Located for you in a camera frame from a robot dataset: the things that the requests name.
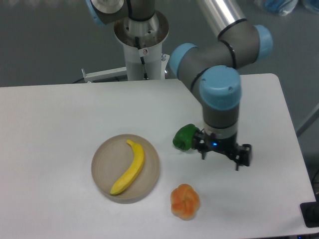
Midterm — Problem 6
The beige round plate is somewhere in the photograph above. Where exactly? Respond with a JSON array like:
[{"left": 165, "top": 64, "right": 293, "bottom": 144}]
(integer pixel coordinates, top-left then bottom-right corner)
[{"left": 91, "top": 134, "right": 160, "bottom": 204}]

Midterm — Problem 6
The black box at table edge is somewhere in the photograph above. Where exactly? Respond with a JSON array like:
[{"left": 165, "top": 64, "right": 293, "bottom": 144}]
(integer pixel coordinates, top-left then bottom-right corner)
[{"left": 300, "top": 202, "right": 319, "bottom": 228}]

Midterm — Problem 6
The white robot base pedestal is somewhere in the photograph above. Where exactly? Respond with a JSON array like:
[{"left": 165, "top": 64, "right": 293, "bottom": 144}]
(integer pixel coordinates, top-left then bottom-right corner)
[{"left": 114, "top": 10, "right": 169, "bottom": 81}]

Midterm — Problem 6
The blue plastic bag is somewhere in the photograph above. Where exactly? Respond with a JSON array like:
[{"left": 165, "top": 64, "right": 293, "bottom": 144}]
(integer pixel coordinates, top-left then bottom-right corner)
[{"left": 253, "top": 0, "right": 299, "bottom": 16}]

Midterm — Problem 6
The yellow banana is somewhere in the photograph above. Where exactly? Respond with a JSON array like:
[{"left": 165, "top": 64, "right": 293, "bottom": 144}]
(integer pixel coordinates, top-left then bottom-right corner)
[{"left": 110, "top": 139, "right": 145, "bottom": 195}]

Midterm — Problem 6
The white metal frame bracket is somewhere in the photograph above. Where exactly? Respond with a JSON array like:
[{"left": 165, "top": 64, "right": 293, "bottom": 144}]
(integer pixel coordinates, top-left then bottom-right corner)
[{"left": 81, "top": 67, "right": 127, "bottom": 82}]

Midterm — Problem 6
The orange knotted bread roll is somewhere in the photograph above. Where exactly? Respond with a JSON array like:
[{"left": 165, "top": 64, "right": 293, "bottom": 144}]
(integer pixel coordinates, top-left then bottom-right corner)
[{"left": 170, "top": 184, "right": 200, "bottom": 220}]

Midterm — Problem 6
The green bell pepper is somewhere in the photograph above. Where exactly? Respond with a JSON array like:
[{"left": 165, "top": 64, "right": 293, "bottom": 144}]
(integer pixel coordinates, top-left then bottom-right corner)
[{"left": 172, "top": 124, "right": 199, "bottom": 151}]

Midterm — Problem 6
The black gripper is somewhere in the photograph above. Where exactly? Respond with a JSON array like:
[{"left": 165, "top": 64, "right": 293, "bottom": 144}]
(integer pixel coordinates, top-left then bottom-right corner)
[{"left": 192, "top": 130, "right": 252, "bottom": 171}]

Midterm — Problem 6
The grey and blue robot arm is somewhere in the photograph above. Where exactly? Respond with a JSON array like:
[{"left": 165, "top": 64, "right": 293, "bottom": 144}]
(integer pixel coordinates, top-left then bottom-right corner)
[{"left": 87, "top": 0, "right": 273, "bottom": 167}]

